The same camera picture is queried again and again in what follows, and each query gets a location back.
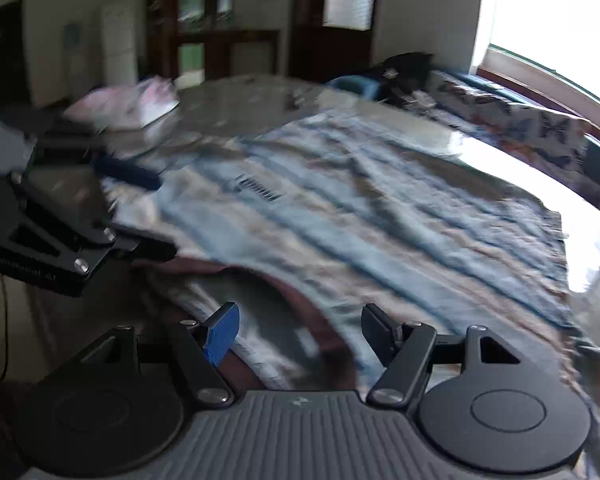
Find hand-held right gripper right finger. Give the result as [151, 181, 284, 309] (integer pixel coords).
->
[361, 304, 523, 408]

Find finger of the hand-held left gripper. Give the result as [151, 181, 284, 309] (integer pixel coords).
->
[32, 130, 162, 192]
[107, 225, 177, 263]

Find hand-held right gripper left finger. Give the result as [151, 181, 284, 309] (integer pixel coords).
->
[77, 303, 241, 407]

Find blue beige striped shirt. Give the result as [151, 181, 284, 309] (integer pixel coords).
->
[100, 110, 588, 396]

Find white dark clothes heap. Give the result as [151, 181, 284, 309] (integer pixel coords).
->
[392, 87, 438, 112]

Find pink white folded cloth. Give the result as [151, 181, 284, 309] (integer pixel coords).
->
[62, 76, 181, 132]

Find white water dispenser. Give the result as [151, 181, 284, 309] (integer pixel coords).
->
[62, 21, 89, 92]

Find white refrigerator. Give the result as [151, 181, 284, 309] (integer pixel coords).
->
[100, 1, 142, 87]

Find dark wooden cabinet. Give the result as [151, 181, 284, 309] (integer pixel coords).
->
[144, 0, 282, 82]

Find blue plastic stool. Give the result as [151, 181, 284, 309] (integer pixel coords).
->
[329, 75, 382, 102]

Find dark wooden door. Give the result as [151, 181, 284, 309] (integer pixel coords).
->
[289, 0, 382, 82]

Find black bag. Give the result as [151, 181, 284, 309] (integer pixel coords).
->
[372, 52, 437, 98]

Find teal window bench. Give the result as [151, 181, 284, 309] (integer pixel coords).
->
[450, 70, 600, 151]

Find green framed window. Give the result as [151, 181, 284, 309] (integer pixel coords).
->
[472, 0, 600, 113]

